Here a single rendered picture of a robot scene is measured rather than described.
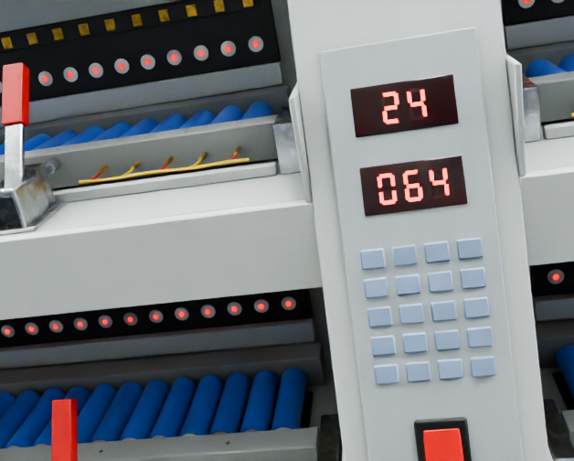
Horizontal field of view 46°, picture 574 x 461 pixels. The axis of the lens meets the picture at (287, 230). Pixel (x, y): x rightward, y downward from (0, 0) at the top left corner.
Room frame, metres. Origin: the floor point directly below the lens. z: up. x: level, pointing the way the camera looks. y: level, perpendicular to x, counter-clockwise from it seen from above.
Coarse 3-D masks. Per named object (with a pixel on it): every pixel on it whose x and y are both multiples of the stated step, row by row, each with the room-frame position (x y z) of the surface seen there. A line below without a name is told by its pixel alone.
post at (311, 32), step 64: (320, 0) 0.31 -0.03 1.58; (384, 0) 0.31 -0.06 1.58; (448, 0) 0.30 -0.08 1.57; (320, 64) 0.31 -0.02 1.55; (320, 128) 0.31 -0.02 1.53; (512, 128) 0.30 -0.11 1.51; (320, 192) 0.32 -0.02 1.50; (512, 192) 0.30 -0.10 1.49; (320, 256) 0.32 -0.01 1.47; (512, 256) 0.30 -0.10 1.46; (512, 320) 0.30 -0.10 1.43
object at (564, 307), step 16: (544, 272) 0.46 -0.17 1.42; (560, 272) 0.46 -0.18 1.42; (544, 288) 0.46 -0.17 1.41; (560, 288) 0.46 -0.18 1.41; (544, 304) 0.46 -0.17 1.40; (560, 304) 0.46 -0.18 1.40; (544, 336) 0.45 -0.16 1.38; (560, 336) 0.45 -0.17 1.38; (544, 352) 0.45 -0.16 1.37; (560, 352) 0.44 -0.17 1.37; (544, 368) 0.45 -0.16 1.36; (560, 368) 0.43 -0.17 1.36; (544, 384) 0.44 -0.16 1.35; (560, 384) 0.43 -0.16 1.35; (544, 400) 0.38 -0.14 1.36; (560, 400) 0.42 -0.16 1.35; (560, 416) 0.37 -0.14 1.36; (560, 432) 0.35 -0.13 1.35; (560, 448) 0.34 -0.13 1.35
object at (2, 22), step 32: (0, 0) 0.56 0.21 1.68; (32, 0) 0.55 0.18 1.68; (64, 0) 0.55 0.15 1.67; (96, 0) 0.54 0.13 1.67; (128, 0) 0.54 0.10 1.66; (160, 0) 0.53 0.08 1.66; (288, 32) 0.52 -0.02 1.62; (288, 64) 0.52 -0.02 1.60; (0, 128) 0.56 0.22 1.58; (320, 288) 0.52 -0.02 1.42; (320, 320) 0.52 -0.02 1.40; (544, 320) 0.49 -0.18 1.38; (192, 352) 0.54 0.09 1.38
